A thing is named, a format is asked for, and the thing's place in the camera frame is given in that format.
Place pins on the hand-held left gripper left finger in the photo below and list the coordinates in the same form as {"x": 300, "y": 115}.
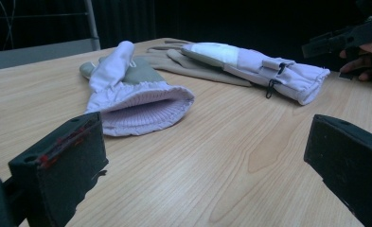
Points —
{"x": 63, "y": 164}

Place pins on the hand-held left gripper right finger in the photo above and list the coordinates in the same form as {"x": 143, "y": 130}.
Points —
{"x": 354, "y": 164}

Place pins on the beige fabric glove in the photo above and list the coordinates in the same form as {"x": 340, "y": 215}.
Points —
{"x": 193, "y": 67}

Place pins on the lilac and grey winter glove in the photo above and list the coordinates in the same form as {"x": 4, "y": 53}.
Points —
{"x": 253, "y": 64}
{"x": 123, "y": 94}

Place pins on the dark curtain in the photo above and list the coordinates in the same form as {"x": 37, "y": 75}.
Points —
{"x": 221, "y": 19}

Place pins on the grey bench surface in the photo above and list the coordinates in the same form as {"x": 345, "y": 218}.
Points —
{"x": 32, "y": 53}

